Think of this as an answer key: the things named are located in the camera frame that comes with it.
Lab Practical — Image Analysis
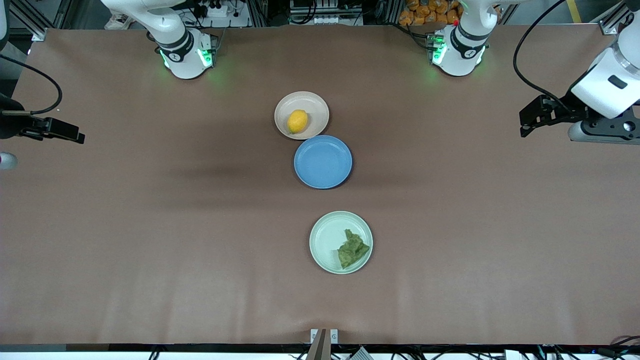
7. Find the green lettuce leaf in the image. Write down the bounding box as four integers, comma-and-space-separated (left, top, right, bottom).
337, 229, 371, 271

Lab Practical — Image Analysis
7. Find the yellow lemon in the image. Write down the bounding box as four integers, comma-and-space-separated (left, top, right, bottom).
287, 109, 309, 135

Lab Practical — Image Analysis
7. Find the pale green round plate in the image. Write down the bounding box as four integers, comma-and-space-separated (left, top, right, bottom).
309, 211, 374, 275

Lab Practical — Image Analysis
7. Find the brown table cover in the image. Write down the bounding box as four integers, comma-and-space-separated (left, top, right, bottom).
0, 24, 640, 347

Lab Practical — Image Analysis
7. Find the orange snack bag pile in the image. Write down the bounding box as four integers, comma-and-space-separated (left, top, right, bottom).
398, 0, 462, 27

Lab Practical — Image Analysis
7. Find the white power strip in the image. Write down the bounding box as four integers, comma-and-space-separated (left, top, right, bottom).
182, 0, 251, 28

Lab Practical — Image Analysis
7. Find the blue round plate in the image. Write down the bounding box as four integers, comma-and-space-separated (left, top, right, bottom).
293, 135, 353, 190

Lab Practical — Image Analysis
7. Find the beige round plate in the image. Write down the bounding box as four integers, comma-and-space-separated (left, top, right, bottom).
274, 91, 330, 140

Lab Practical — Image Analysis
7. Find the white terminal block rack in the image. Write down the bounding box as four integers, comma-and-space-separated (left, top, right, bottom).
289, 0, 363, 26

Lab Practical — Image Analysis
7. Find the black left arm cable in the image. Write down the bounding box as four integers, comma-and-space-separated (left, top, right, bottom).
513, 0, 576, 113

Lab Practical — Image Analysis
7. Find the aluminium frame profile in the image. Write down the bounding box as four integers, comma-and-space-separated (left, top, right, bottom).
597, 4, 628, 36
10, 0, 48, 42

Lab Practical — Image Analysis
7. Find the brown upright post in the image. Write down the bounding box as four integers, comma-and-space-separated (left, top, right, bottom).
306, 328, 328, 360

